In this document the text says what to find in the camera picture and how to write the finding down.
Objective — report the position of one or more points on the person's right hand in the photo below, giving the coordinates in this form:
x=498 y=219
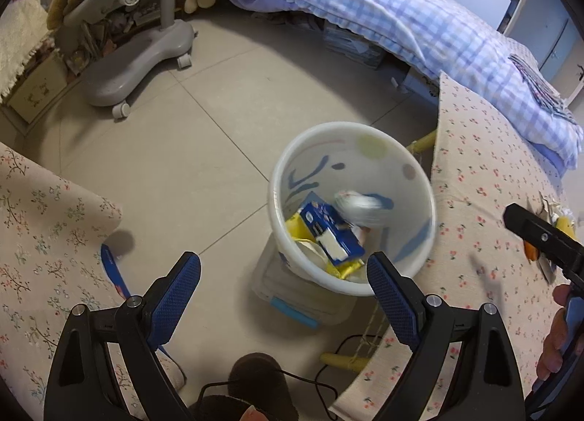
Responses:
x=554 y=339

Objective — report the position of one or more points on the cream fringed cloth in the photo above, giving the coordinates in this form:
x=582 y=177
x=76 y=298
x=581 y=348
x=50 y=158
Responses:
x=18 y=38

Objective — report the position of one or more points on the stack of books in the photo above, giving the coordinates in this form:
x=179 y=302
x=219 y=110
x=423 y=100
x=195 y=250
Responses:
x=86 y=45

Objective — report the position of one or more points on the yellow plastic packet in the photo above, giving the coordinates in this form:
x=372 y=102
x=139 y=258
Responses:
x=296 y=227

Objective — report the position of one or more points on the yellow snack wrapper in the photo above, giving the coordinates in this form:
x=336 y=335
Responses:
x=563 y=222

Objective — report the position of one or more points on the cherry print tablecloth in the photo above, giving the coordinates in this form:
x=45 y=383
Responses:
x=479 y=165

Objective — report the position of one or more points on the white under-bed box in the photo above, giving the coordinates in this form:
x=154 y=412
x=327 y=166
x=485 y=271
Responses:
x=417 y=83

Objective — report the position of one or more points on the crumpled white wrapper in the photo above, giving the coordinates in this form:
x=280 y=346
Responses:
x=360 y=206

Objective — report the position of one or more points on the dark brown fuzzy slipper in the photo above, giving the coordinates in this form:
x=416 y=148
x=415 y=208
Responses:
x=255 y=371

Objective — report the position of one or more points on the yellow wooden table leg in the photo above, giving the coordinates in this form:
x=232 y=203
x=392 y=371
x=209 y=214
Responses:
x=422 y=143
x=344 y=361

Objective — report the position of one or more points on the clear storage box blue latch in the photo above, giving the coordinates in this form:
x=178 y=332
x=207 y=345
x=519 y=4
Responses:
x=283 y=284

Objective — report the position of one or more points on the grey wheeled study chair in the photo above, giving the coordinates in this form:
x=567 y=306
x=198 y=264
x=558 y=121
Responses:
x=132 y=65

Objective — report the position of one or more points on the white plastic trash bin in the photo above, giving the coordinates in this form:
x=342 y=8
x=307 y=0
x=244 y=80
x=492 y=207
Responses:
x=319 y=147

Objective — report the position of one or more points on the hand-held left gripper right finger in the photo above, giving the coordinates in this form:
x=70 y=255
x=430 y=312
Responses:
x=392 y=298

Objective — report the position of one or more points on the branch print cloth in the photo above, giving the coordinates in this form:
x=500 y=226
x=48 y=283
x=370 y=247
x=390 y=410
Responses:
x=41 y=229

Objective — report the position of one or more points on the white door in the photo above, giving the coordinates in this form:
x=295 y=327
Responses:
x=547 y=38

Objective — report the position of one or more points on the blue cardboard box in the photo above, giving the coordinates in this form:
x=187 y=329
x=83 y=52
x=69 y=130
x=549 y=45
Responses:
x=326 y=220

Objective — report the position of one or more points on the beige printed box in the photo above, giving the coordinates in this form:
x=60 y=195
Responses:
x=36 y=88

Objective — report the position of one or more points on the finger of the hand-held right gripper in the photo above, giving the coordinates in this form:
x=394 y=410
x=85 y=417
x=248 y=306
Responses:
x=538 y=234

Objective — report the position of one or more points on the under-bed storage bag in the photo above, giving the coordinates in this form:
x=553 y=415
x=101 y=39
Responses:
x=351 y=45

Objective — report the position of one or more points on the person's left hand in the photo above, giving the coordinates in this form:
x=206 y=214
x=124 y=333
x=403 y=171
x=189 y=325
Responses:
x=253 y=414

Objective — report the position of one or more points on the folded striped cloth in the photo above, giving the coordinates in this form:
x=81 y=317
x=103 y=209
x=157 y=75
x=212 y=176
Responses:
x=543 y=83

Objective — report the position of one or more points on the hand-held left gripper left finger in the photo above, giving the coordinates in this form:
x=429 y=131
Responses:
x=175 y=298

